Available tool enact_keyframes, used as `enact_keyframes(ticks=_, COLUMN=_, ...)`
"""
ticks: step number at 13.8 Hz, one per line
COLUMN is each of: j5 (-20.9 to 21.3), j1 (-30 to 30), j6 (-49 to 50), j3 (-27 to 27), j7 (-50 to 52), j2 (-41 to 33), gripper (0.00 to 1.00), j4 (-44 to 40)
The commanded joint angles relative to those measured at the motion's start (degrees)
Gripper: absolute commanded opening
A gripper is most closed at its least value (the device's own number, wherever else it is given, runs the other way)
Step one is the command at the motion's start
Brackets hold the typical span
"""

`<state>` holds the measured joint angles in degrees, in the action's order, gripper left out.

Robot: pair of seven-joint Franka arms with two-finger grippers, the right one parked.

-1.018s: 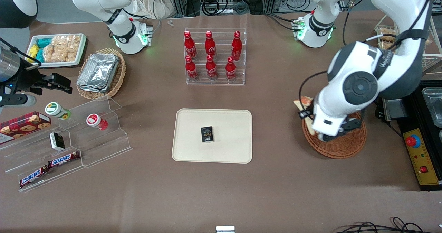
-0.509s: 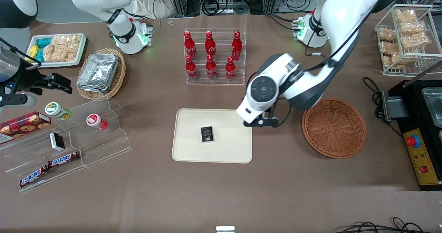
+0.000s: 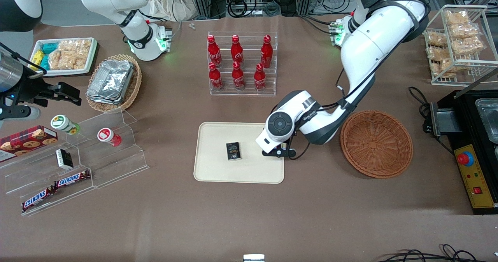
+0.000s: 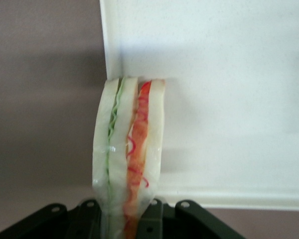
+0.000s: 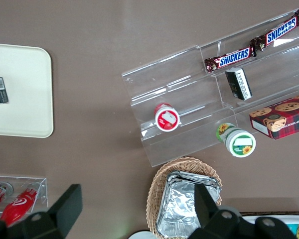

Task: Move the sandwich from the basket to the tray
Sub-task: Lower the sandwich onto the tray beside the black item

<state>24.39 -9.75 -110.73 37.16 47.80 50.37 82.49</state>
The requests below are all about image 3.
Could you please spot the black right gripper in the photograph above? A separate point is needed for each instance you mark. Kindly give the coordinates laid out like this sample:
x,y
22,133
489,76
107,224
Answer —
x,y
29,89

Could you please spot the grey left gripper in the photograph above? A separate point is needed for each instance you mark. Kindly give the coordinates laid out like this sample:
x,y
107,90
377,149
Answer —
x,y
286,145

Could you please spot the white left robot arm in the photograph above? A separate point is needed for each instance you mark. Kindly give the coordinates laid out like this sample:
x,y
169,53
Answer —
x,y
369,40

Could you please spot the white snack tray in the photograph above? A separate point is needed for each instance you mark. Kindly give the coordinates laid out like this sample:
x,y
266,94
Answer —
x,y
92,56

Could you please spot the cream rectangular tray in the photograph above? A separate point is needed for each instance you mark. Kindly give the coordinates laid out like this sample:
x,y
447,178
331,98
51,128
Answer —
x,y
218,168

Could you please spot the light oval wicker basket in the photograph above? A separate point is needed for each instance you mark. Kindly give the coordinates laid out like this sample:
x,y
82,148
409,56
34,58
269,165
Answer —
x,y
134,87

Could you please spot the brown round wicker basket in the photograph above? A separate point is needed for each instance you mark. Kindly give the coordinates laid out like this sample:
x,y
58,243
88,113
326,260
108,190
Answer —
x,y
377,145

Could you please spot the green drink bottle white lid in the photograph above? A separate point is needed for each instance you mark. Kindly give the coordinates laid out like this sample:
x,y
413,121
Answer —
x,y
64,123

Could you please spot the teal snack packet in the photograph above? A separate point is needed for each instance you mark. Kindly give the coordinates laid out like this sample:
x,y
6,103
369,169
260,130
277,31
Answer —
x,y
44,62
49,47

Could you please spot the rice cracker snack bag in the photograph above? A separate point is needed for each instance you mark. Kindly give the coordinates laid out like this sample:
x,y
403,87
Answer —
x,y
70,54

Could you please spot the stacked aluminium foil containers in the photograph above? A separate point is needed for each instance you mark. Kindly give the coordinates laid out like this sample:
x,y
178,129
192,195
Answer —
x,y
111,81

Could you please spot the yellow snack packet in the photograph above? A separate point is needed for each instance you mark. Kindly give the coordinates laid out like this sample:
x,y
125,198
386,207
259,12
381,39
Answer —
x,y
37,57

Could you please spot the red drink bottle white lid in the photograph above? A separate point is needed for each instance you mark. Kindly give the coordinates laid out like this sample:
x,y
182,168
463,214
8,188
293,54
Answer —
x,y
109,136

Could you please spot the red cookie box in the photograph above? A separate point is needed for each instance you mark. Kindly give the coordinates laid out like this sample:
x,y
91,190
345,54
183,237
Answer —
x,y
27,141

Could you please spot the small black white box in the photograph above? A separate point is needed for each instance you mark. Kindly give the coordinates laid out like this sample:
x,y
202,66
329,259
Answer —
x,y
64,159

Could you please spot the clear acrylic bottle rack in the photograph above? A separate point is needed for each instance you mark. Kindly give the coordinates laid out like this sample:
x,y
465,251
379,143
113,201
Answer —
x,y
249,91

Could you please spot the red cola bottle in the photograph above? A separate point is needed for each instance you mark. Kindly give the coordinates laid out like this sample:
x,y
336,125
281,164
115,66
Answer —
x,y
260,79
266,54
237,52
216,79
214,54
238,78

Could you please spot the snickers chocolate bar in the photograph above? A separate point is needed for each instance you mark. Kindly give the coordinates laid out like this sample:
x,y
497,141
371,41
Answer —
x,y
72,179
38,198

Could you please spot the clear acrylic stepped shelf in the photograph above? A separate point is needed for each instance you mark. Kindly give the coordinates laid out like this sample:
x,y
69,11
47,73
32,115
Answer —
x,y
116,168

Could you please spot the small silver white object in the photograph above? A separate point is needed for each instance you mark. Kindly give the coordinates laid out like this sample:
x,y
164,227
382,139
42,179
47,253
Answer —
x,y
253,258

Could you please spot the beige cloth bag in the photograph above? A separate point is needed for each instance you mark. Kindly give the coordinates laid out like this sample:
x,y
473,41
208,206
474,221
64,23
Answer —
x,y
167,3

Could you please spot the bagged cracker snack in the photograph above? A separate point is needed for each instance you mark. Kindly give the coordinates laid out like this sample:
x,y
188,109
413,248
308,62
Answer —
x,y
463,31
469,45
457,18
441,68
436,39
439,53

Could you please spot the yellow emergency stop box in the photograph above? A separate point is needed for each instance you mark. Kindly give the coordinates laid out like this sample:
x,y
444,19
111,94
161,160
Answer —
x,y
476,180

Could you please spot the metal appliance pan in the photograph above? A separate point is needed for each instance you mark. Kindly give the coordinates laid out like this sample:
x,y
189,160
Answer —
x,y
488,118

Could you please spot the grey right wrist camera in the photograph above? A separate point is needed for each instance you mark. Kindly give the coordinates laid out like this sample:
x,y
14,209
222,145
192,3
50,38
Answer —
x,y
19,112

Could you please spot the black appliance frame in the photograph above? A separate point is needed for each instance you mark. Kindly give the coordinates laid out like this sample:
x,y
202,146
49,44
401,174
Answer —
x,y
467,114

